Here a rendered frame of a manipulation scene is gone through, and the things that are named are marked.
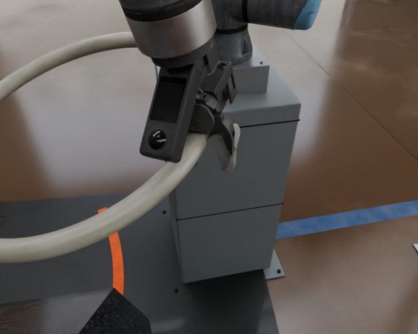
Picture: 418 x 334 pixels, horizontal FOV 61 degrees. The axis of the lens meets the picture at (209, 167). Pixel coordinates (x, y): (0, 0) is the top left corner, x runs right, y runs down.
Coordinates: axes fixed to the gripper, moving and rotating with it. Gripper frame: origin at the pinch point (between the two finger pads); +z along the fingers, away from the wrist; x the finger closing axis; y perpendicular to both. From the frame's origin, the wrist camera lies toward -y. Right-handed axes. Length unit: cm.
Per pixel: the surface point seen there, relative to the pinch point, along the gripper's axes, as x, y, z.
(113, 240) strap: 81, 18, 98
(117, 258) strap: 73, 11, 97
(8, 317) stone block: 39, -28, 25
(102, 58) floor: 218, 190, 121
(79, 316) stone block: 23.9, -23.1, 24.1
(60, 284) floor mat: 88, -9, 91
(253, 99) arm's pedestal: 12, 48, 28
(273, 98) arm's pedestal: 7, 51, 30
